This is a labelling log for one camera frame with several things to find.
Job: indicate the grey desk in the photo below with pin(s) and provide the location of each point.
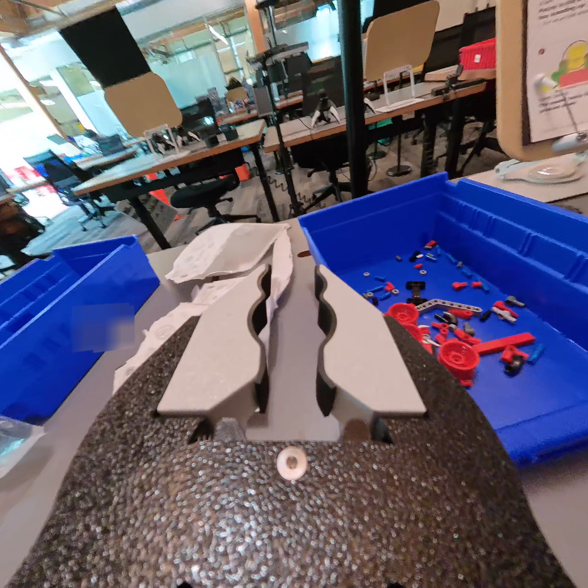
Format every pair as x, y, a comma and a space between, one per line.
291, 321

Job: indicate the clear plastic bag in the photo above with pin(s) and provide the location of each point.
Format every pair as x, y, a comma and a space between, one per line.
16, 443

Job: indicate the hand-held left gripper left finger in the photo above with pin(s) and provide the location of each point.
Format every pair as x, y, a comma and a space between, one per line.
216, 358

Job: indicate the printed instruction sheet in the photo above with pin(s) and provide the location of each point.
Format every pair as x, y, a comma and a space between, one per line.
551, 41

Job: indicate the black equipment stand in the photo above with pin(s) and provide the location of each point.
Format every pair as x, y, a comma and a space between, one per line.
275, 82

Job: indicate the white crumpled plastic bag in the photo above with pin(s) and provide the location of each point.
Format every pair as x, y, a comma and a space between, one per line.
156, 330

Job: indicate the pile of small toy parts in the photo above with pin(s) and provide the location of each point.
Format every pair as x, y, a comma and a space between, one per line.
464, 285

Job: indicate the orange traffic cone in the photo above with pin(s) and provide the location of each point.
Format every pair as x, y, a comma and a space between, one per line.
163, 202

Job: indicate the red toy wheel hub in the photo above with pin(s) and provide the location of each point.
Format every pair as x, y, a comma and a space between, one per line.
403, 313
457, 358

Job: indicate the blue bin with tag label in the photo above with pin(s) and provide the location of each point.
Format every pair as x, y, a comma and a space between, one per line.
55, 367

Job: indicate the long red toy beam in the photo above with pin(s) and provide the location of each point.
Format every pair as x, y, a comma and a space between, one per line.
510, 342

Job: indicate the background wooden desk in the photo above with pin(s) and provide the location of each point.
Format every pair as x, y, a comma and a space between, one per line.
330, 128
138, 167

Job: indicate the grey angled toy beam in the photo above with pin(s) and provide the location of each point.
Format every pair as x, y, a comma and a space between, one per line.
452, 307

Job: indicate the crumpled white paper bag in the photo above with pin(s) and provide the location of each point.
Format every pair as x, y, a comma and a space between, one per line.
225, 250

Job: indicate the blue storage bin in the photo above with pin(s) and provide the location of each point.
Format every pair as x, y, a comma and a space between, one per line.
528, 413
27, 280

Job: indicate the white gooseneck magnifier lamp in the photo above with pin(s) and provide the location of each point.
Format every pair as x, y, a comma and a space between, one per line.
546, 172

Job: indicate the black office chair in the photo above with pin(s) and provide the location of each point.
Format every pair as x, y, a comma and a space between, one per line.
321, 87
204, 195

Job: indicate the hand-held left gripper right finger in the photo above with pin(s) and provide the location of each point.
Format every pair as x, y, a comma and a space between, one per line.
367, 363

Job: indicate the clear acrylic stand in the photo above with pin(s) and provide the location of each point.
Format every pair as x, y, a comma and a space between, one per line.
158, 140
398, 89

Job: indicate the tan divider board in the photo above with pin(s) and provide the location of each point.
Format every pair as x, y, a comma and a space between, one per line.
510, 69
399, 34
142, 103

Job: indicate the red plastic crate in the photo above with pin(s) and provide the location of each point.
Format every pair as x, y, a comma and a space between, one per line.
477, 54

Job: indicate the black pole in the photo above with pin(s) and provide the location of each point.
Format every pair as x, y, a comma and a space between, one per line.
353, 92

